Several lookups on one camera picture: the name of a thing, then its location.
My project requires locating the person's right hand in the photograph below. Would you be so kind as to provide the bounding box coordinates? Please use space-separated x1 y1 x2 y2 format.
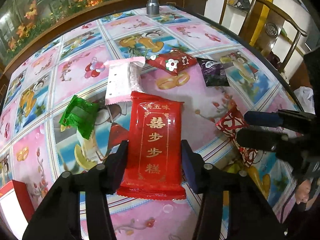
295 179 313 203

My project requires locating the red cardboard box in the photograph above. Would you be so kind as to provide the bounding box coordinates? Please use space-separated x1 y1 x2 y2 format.
0 180 35 230

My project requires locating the white pink-edged snack packet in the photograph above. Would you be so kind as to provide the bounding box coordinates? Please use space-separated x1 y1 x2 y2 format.
104 57 145 105

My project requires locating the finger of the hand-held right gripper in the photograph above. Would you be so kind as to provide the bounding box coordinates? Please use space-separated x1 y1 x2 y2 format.
244 109 316 133
236 127 305 153

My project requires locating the dark red flower-print snack packet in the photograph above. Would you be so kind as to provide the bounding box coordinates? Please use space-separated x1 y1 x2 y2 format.
146 49 197 77

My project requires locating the red gold-print snack packet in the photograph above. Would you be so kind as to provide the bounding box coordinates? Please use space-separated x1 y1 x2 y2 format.
116 91 187 200

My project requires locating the white plastic bag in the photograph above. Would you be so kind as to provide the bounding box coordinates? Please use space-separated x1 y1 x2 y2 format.
293 86 315 113

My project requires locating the aquarium with flower backdrop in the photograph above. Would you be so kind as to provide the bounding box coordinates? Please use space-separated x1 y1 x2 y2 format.
0 0 150 65

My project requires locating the yellow black tool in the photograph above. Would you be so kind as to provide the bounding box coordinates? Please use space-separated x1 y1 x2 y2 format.
227 0 250 12

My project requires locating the red white heart-pattern snack packet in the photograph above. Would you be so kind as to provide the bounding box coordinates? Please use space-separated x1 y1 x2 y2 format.
215 105 259 168

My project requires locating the wooden armchair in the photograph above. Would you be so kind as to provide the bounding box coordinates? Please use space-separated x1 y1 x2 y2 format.
237 0 308 75

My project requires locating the purple black snack packet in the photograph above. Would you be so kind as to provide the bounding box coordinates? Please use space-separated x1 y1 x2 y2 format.
196 57 230 87

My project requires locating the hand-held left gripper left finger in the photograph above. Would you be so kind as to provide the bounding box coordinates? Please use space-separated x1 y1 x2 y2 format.
22 140 129 240

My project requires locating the green snack packet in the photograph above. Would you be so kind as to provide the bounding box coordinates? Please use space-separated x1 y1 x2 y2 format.
59 95 100 140

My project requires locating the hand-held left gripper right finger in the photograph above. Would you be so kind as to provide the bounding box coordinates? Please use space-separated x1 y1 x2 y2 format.
180 139 286 240

